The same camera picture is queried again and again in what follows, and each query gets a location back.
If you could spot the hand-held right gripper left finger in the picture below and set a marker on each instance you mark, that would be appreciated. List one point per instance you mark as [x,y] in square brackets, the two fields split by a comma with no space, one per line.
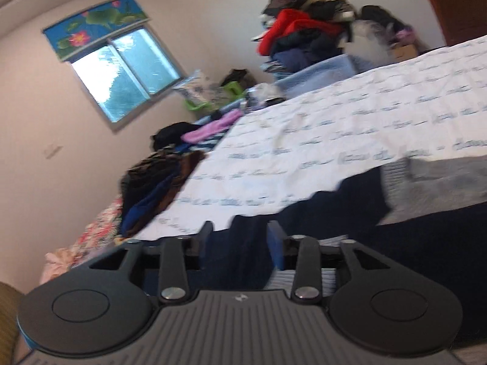
[179,262]

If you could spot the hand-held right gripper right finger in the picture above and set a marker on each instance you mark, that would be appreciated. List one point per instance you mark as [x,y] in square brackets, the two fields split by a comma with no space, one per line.
[276,249]

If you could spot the grey sock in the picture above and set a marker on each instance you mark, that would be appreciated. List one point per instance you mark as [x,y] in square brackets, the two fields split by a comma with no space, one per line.
[380,243]

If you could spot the navy clothes pile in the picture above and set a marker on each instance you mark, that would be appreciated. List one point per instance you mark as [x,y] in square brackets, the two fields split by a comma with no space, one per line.
[304,49]

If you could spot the dark blue cloth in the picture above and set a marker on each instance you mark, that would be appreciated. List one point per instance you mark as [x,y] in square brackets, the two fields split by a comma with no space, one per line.
[152,207]

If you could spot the pink floral blanket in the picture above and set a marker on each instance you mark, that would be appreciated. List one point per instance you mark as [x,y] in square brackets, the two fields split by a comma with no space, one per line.
[95,235]

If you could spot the brown patterned cloth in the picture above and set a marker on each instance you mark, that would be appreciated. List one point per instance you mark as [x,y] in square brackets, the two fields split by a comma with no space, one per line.
[159,171]

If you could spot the blue striped cloth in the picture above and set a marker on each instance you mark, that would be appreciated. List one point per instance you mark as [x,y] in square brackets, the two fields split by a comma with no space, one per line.
[211,140]

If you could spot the black cloth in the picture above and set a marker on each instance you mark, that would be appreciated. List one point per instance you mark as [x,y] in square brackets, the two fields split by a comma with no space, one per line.
[175,133]

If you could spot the purple cloth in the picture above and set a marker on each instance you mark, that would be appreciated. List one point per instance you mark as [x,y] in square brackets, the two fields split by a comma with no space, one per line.
[213,127]

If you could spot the white printed blanket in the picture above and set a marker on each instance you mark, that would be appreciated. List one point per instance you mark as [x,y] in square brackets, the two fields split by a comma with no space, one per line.
[342,121]

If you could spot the green plastic basket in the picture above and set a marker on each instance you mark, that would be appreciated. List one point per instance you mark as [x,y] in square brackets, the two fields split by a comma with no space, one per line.
[232,90]

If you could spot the clear plastic bag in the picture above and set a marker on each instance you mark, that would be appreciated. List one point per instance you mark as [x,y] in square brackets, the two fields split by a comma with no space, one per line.
[196,87]

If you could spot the olive cushion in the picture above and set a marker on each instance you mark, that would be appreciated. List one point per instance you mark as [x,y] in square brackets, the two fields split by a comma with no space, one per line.
[9,323]

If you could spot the light blue towel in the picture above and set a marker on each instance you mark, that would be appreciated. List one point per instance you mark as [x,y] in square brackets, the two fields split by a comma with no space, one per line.
[323,74]

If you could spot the sliding glass window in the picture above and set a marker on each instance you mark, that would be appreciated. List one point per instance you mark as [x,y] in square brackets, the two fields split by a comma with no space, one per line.
[125,72]

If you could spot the white fluffy cloth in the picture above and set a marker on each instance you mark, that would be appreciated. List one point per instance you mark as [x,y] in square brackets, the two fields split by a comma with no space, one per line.
[365,47]

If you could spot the red jacket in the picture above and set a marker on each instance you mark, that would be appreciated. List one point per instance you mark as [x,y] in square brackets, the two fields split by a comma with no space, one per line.
[289,22]

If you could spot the cardboard box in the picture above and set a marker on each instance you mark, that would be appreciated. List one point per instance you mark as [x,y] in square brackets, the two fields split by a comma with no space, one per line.
[404,52]

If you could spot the small purple fluffy thing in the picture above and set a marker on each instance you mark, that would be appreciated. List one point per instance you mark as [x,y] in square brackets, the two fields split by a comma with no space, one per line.
[404,35]

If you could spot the black bag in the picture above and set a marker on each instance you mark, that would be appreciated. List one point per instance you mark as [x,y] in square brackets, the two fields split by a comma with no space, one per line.
[380,17]

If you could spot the blue floral window valance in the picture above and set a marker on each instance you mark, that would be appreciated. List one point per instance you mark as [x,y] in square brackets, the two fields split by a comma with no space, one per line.
[95,19]

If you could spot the brown wooden door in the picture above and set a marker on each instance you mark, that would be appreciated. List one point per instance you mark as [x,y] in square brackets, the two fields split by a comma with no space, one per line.
[452,3]

